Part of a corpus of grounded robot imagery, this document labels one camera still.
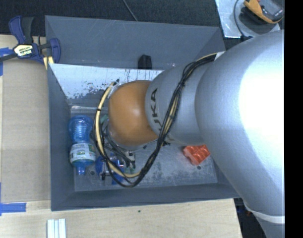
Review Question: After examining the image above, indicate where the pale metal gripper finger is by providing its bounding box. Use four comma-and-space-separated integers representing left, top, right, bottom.
100, 168, 122, 181
104, 157, 125, 168

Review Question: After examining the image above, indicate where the blue plastic thing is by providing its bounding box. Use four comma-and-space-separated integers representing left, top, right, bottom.
95, 152, 125, 186

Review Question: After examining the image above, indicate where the clear blue plastic bottle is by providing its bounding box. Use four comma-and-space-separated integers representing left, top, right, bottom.
67, 115, 97, 176

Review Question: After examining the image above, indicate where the orange-red toy block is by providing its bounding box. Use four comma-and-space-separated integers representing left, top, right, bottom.
182, 144, 211, 166

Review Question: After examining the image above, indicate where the pale wood flat board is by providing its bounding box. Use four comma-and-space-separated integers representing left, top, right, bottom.
0, 60, 52, 203

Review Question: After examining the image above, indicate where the grey metal bin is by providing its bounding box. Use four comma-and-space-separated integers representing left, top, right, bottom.
44, 15, 242, 212

